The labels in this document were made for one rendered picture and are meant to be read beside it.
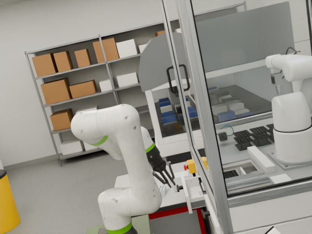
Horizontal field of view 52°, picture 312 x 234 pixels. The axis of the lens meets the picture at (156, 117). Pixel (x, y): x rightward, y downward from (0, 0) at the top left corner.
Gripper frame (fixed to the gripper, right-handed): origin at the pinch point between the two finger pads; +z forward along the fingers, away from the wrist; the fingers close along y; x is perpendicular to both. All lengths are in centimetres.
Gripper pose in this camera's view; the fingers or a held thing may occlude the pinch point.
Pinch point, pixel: (173, 185)
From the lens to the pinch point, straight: 183.7
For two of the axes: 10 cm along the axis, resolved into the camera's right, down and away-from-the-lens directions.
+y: -8.4, 5.3, 1.0
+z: 5.4, 8.2, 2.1
